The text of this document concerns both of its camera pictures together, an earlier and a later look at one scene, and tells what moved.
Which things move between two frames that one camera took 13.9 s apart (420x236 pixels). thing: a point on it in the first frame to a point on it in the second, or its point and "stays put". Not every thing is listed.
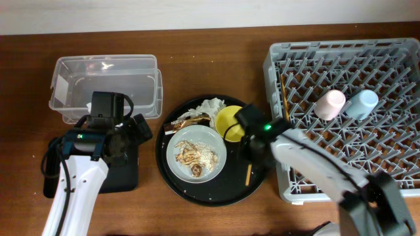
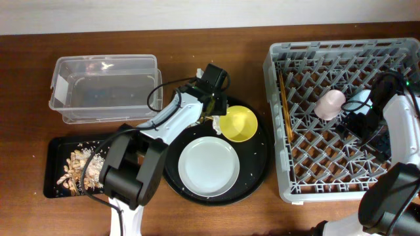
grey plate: [196, 133] to [209, 166]
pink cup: [331, 103] stays put
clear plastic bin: [75, 77] stays put
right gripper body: [251, 156] to [367, 128]
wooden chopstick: [249, 172] to [289, 126]
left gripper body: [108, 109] to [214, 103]
